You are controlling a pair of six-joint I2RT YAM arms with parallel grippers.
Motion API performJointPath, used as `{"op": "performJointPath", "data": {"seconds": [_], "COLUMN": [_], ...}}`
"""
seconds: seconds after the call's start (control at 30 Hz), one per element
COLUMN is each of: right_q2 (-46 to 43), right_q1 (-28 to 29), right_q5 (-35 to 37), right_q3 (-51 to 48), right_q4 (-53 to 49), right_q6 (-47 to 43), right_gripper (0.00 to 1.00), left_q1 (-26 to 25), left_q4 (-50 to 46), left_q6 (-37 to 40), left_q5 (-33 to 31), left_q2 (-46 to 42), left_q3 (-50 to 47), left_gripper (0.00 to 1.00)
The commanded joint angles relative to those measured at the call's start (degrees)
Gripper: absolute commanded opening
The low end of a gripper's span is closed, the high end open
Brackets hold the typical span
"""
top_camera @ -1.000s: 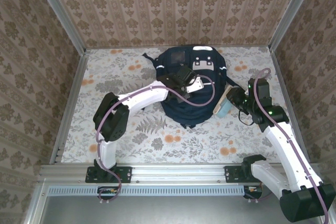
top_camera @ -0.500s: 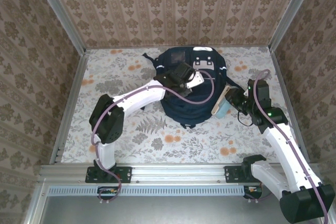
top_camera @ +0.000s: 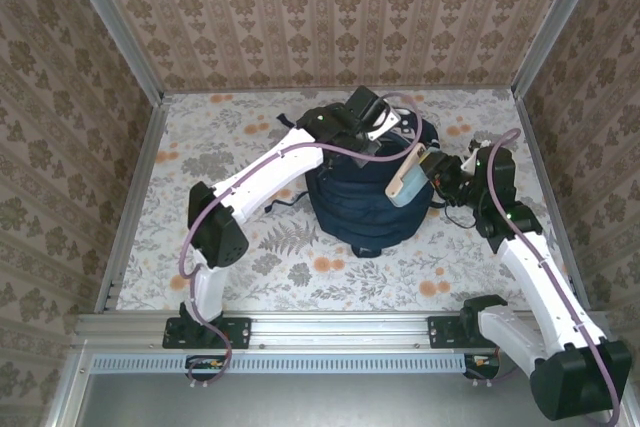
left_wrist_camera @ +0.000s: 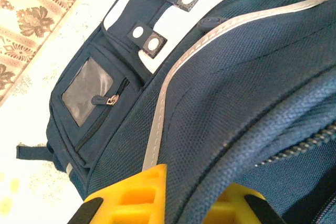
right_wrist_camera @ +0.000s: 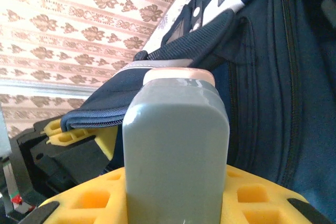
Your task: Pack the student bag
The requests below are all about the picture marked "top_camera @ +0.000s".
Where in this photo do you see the sheet metal panel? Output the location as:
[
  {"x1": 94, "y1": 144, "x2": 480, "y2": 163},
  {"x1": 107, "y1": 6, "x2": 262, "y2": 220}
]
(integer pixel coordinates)
[{"x1": 74, "y1": 371, "x2": 619, "y2": 427}]

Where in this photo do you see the black cable outlet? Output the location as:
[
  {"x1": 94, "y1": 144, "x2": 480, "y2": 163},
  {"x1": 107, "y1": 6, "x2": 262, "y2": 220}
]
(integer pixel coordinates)
[
  {"x1": 184, "y1": 354, "x2": 227, "y2": 382},
  {"x1": 462, "y1": 354, "x2": 501, "y2": 381}
]

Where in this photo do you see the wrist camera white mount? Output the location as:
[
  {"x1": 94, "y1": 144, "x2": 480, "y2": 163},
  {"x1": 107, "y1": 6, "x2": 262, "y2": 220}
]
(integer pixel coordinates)
[
  {"x1": 367, "y1": 106, "x2": 402, "y2": 142},
  {"x1": 462, "y1": 138, "x2": 494, "y2": 173}
]

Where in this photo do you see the navy blue backpack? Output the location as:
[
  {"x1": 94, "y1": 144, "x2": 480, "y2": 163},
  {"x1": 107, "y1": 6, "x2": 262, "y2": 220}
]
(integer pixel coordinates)
[{"x1": 264, "y1": 101, "x2": 446, "y2": 258}]

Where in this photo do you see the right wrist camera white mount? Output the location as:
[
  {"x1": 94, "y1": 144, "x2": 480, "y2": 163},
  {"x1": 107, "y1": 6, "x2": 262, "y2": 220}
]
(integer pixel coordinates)
[{"x1": 462, "y1": 138, "x2": 494, "y2": 173}]

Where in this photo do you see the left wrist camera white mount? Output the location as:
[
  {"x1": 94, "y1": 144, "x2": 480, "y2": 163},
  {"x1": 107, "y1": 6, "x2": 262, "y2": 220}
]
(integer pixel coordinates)
[{"x1": 367, "y1": 106, "x2": 402, "y2": 142}]

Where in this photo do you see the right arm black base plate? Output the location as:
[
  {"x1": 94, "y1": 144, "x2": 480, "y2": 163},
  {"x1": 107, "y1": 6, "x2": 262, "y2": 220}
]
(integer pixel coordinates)
[{"x1": 427, "y1": 315, "x2": 481, "y2": 349}]

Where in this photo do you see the aluminium frame rail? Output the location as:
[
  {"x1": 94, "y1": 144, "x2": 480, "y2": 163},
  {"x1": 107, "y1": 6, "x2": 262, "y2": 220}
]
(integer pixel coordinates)
[{"x1": 73, "y1": 310, "x2": 612, "y2": 348}]

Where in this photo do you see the light blue pencil case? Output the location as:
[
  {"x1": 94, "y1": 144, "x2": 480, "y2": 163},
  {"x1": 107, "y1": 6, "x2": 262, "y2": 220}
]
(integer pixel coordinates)
[{"x1": 383, "y1": 142, "x2": 442, "y2": 210}]

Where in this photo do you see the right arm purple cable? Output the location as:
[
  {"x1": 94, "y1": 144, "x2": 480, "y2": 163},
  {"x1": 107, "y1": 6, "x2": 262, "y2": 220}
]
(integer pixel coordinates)
[{"x1": 462, "y1": 127, "x2": 624, "y2": 427}]

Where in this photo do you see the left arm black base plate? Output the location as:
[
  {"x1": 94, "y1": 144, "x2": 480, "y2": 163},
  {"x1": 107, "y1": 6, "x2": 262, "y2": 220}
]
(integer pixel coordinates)
[{"x1": 162, "y1": 316, "x2": 252, "y2": 351}]

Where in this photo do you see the grey slotted cable duct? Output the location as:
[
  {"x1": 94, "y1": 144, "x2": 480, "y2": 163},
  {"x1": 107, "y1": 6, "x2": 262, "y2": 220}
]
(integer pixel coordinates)
[{"x1": 89, "y1": 352, "x2": 474, "y2": 375}]

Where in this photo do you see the aluminium side rail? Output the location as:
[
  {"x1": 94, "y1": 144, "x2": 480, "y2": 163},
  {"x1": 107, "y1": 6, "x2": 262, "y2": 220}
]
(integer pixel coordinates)
[
  {"x1": 514, "y1": 94, "x2": 592, "y2": 311},
  {"x1": 94, "y1": 96, "x2": 172, "y2": 313}
]

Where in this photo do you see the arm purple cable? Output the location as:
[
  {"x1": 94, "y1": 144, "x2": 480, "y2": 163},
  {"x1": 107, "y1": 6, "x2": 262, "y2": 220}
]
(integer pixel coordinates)
[
  {"x1": 462, "y1": 127, "x2": 624, "y2": 427},
  {"x1": 178, "y1": 91, "x2": 425, "y2": 389}
]

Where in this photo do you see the floral tablecloth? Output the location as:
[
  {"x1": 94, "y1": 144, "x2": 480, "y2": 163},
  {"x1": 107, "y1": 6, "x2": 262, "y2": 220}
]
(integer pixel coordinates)
[{"x1": 117, "y1": 89, "x2": 581, "y2": 313}]

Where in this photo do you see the aluminium corner post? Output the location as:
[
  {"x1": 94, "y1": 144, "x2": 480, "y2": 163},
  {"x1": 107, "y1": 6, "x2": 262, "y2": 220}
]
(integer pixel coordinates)
[
  {"x1": 512, "y1": 0, "x2": 609, "y2": 98},
  {"x1": 57, "y1": 0, "x2": 167, "y2": 104}
]

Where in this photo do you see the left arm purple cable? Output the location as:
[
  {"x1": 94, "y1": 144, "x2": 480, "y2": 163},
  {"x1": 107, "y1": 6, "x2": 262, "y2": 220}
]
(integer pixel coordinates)
[{"x1": 178, "y1": 91, "x2": 425, "y2": 389}]

